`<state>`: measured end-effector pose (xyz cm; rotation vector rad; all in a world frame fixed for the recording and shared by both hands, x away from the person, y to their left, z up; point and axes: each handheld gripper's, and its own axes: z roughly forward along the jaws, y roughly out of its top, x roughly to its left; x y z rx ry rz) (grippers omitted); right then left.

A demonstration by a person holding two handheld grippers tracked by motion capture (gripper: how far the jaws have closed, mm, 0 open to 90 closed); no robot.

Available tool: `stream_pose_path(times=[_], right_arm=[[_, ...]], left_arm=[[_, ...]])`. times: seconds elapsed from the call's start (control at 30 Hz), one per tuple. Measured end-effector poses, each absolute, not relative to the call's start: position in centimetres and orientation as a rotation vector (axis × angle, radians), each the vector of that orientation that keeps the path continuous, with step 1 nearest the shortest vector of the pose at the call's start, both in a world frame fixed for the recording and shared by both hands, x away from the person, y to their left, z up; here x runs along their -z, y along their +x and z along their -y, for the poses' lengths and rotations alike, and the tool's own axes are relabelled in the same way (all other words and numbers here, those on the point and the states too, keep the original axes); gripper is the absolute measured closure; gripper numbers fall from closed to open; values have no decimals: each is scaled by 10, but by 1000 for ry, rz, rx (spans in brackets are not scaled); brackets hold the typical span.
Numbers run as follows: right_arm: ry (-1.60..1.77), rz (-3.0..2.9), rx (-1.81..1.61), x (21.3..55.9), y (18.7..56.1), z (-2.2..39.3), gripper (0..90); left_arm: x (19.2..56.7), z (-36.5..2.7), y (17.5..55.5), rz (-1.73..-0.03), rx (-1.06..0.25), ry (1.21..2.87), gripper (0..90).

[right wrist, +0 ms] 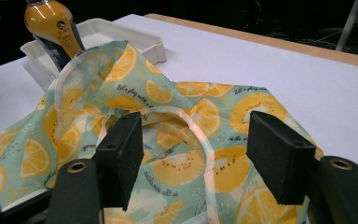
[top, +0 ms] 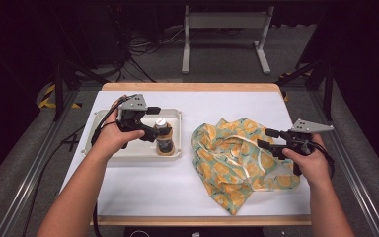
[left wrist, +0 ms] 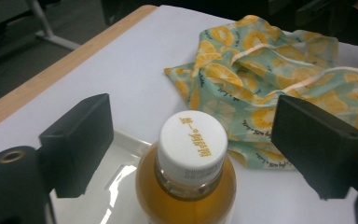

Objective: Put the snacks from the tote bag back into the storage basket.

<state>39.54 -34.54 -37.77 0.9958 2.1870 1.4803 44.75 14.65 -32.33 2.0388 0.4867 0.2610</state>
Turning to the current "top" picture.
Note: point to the brown bottle with white cap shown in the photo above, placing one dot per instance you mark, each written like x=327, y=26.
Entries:
x=164, y=141

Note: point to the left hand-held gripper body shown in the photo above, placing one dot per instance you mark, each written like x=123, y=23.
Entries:
x=132, y=112

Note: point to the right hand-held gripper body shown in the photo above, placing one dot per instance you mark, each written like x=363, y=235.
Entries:
x=301, y=131

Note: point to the yellow black hazard tape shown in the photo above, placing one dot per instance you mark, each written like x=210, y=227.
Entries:
x=47, y=95

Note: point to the person's left hand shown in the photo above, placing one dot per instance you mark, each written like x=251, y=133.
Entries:
x=112, y=140

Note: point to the white metal stand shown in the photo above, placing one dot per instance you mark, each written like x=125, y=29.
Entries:
x=227, y=19

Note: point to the citrus print cloth bag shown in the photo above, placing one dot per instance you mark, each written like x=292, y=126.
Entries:
x=237, y=164

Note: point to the black metal stand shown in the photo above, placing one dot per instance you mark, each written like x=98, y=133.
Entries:
x=325, y=82
x=59, y=85

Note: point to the white plastic tray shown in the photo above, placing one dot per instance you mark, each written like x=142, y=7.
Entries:
x=135, y=151

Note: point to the person's right hand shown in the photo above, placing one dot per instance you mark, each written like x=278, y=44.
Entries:
x=309, y=168

